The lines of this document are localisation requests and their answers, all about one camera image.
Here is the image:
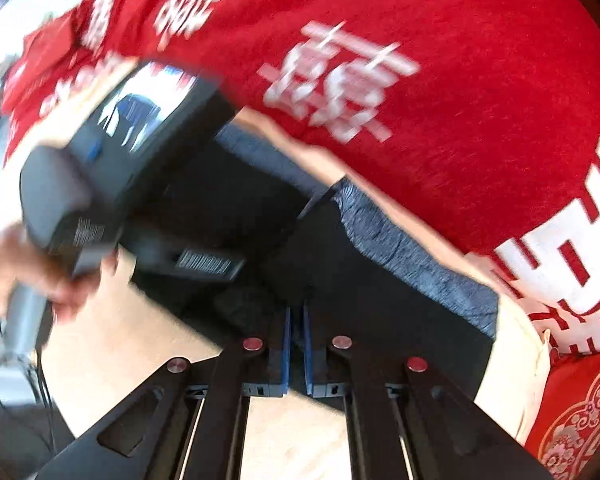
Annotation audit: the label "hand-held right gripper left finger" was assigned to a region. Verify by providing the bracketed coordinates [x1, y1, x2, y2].
[32, 305, 292, 480]

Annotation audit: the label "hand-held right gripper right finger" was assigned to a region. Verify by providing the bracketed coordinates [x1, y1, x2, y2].
[302, 302, 556, 480]

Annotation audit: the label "black pants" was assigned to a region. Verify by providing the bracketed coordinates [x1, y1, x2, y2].
[120, 122, 502, 411]

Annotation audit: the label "person's left hand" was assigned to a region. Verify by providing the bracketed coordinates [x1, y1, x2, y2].
[0, 224, 120, 322]

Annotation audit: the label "beige bed sheet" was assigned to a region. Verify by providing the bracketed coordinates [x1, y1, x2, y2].
[39, 107, 552, 480]

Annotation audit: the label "red patterned pillow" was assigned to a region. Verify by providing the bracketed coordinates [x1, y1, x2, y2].
[524, 347, 600, 480]

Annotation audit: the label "red printed blanket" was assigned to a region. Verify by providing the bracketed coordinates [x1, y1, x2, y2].
[0, 0, 600, 361]

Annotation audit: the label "black cable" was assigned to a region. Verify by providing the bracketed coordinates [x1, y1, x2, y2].
[0, 345, 58, 456]

